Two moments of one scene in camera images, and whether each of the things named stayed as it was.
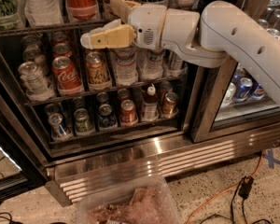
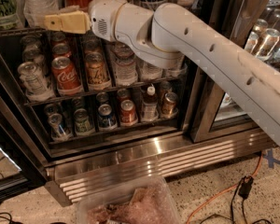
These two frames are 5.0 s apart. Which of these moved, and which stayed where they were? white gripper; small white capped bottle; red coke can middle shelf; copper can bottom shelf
Moved: white gripper
Stayed: copper can bottom shelf; small white capped bottle; red coke can middle shelf
